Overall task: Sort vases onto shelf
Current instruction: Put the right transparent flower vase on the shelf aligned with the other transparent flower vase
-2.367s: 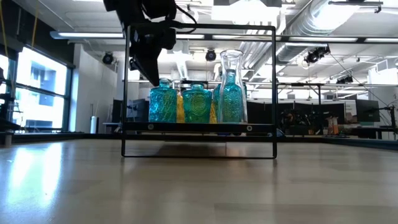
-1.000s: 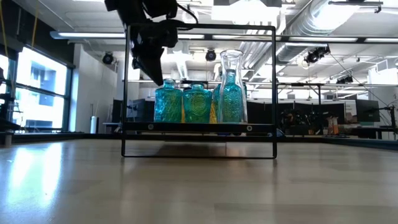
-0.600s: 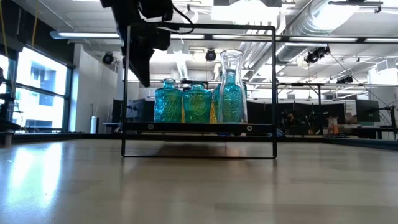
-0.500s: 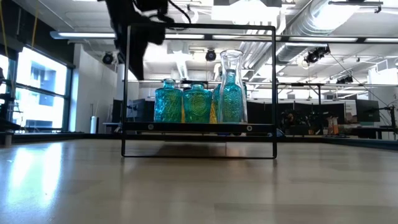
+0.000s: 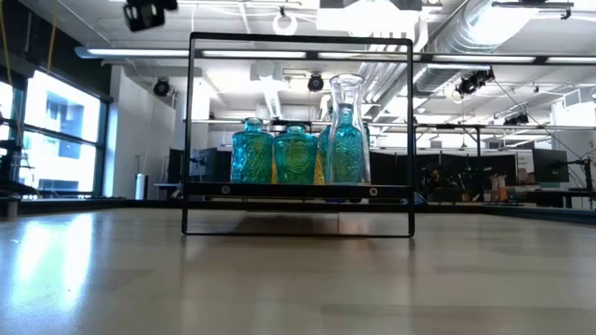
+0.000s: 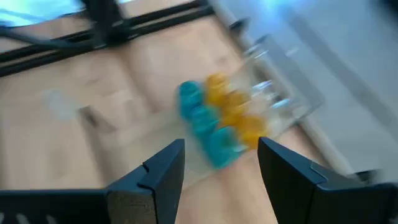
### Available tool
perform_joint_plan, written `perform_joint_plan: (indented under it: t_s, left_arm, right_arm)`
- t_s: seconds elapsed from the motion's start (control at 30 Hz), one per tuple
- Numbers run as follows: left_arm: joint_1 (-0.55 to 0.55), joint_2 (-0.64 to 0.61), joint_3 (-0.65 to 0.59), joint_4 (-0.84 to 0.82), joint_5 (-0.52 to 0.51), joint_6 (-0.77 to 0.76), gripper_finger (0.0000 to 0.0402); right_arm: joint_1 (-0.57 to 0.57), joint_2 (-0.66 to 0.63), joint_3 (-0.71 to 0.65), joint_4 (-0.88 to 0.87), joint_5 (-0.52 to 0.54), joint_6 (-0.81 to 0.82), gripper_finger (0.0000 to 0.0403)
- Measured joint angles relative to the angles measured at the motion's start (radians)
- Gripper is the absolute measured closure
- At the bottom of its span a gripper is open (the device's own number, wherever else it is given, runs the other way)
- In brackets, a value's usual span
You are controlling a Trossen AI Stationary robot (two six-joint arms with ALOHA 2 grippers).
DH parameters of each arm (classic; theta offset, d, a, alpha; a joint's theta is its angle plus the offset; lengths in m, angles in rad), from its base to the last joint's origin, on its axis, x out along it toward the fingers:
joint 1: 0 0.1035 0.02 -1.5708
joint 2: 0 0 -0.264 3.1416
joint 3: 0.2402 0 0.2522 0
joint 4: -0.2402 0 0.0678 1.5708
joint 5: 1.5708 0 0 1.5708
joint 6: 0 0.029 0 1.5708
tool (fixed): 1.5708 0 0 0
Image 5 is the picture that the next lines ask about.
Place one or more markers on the tall clear glass vase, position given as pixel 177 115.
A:
pixel 347 88

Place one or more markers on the yellow embossed glass vase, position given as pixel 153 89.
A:
pixel 319 176

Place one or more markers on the white cylindrical canister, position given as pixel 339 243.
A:
pixel 141 186

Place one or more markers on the large window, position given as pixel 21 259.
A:
pixel 60 153

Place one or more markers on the white ceiling light panel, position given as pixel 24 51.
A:
pixel 363 18

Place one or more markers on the black equipment rack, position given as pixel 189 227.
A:
pixel 9 160

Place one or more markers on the person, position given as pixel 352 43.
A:
pixel 435 179

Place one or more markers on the black ceiling track bar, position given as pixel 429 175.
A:
pixel 533 4

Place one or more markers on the small orange object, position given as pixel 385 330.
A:
pixel 500 188

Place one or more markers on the black computer monitor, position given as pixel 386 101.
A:
pixel 551 165

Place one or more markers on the dark office desk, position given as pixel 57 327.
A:
pixel 559 193

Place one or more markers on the black ceiling camera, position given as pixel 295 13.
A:
pixel 470 84
pixel 315 83
pixel 161 87

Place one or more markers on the black aluminium table frame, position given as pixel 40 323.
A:
pixel 84 204

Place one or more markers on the white ribbed ceiling duct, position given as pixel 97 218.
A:
pixel 377 84

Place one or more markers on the grey post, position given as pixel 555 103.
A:
pixel 12 209

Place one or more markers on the silver ventilation duct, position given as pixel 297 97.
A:
pixel 447 42

